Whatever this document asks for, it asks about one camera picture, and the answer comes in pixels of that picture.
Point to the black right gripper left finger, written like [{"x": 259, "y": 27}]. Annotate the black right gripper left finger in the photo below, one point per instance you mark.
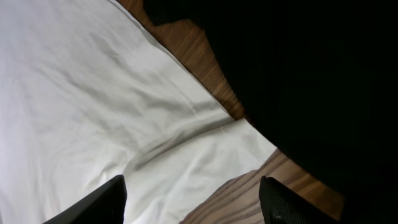
[{"x": 104, "y": 205}]

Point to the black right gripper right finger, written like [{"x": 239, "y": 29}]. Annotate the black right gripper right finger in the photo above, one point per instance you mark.
[{"x": 280, "y": 205}]

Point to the white t-shirt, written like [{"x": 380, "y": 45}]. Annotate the white t-shirt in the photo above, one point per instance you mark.
[{"x": 86, "y": 94}]

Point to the black garment right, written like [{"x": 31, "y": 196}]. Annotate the black garment right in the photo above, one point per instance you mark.
[{"x": 319, "y": 80}]

